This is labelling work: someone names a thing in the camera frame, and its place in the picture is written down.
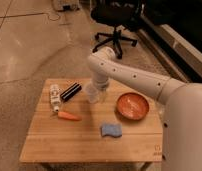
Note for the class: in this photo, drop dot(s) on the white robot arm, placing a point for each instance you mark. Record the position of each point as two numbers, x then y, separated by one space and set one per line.
182 101

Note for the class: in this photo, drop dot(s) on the blue sponge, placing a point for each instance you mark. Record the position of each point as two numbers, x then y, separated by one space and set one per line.
112 130

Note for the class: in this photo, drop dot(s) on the orange carrot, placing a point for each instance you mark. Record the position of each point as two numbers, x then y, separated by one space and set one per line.
67 116

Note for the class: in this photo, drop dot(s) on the black office chair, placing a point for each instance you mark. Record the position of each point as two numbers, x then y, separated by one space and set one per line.
116 13

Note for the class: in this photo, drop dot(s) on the orange ceramic bowl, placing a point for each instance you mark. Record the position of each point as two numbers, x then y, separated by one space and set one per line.
132 106

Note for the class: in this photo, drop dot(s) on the black rectangular box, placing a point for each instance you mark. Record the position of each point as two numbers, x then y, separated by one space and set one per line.
70 92

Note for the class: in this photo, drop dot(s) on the white tube bottle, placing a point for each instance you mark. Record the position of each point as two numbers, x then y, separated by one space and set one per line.
55 97

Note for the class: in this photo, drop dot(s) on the translucent white cup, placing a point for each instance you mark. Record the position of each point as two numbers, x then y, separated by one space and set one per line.
91 92

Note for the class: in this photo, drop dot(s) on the wooden table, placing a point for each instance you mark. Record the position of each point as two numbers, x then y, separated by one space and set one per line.
54 140

